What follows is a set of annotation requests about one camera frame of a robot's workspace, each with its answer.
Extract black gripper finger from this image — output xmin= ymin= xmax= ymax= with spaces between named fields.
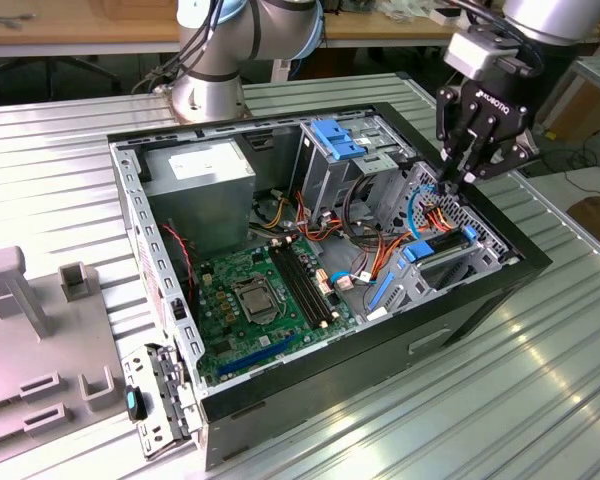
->
xmin=448 ymin=113 xmax=540 ymax=198
xmin=435 ymin=84 xmax=482 ymax=195

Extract coloured disk power wire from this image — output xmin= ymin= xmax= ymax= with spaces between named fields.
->
xmin=422 ymin=192 xmax=459 ymax=235

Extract hard disk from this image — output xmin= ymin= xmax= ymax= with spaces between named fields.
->
xmin=367 ymin=225 xmax=480 ymax=315

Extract grey metal disk bay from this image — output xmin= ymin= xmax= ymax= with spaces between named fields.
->
xmin=362 ymin=159 xmax=521 ymax=321

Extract blue drive cage latch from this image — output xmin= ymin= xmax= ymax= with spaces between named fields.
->
xmin=309 ymin=118 xmax=352 ymax=147
xmin=331 ymin=139 xmax=367 ymax=161

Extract grey optical drive cage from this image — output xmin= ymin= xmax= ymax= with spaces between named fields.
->
xmin=297 ymin=112 xmax=416 ymax=221

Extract black RAM slot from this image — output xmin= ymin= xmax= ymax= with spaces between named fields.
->
xmin=279 ymin=237 xmax=334 ymax=321
xmin=267 ymin=239 xmax=326 ymax=329

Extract grey power supply unit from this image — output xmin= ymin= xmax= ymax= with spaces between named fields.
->
xmin=142 ymin=138 xmax=256 ymax=261

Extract silver CPU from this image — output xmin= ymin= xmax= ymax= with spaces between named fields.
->
xmin=242 ymin=289 xmax=276 ymax=319

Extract CPU socket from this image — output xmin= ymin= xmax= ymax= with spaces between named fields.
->
xmin=229 ymin=278 xmax=287 ymax=326

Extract black and grey PC case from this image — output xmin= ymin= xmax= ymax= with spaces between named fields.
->
xmin=104 ymin=101 xmax=554 ymax=471

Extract green motherboard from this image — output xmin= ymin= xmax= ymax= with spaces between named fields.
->
xmin=192 ymin=234 xmax=359 ymax=381

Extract blue expansion slot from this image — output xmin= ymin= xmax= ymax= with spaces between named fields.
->
xmin=215 ymin=333 xmax=297 ymax=377

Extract wooden desk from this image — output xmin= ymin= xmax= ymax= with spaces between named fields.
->
xmin=0 ymin=0 xmax=461 ymax=59

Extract grey parts rack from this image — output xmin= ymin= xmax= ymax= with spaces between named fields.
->
xmin=0 ymin=246 xmax=126 ymax=451

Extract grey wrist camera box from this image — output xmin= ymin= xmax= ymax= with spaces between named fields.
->
xmin=443 ymin=30 xmax=524 ymax=79

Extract blue data wire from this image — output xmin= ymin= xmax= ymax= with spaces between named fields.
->
xmin=408 ymin=183 xmax=444 ymax=241

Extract black cable bundle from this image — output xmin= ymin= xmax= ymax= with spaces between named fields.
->
xmin=342 ymin=172 xmax=381 ymax=241

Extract orange red wire bundle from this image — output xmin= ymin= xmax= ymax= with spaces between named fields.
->
xmin=372 ymin=230 xmax=414 ymax=279

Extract yellow black power supply wires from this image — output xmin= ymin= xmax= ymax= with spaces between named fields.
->
xmin=249 ymin=188 xmax=342 ymax=247

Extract light blue wire with connector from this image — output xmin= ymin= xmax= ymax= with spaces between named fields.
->
xmin=329 ymin=268 xmax=376 ymax=294

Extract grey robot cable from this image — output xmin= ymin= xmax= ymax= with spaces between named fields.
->
xmin=132 ymin=0 xmax=226 ymax=96

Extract red black fan wire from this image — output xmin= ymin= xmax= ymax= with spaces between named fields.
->
xmin=159 ymin=222 xmax=197 ymax=304

